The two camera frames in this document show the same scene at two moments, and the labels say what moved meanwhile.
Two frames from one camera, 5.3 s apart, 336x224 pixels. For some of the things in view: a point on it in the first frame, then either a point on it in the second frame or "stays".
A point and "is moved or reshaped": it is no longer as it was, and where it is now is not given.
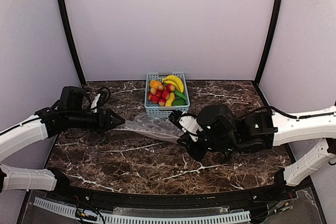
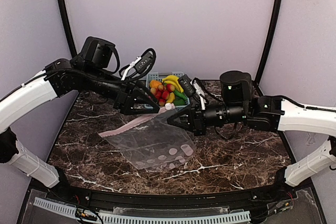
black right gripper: [196, 147] → [199, 120]
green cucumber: [180, 94] stays
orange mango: [154, 84] stays
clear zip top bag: [154, 125] is moved or reshaped
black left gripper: [102, 119] → [122, 100]
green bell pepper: [178, 102] stays
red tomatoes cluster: [160, 94] stays
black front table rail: [85, 196] stays
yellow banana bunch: [175, 81] stays
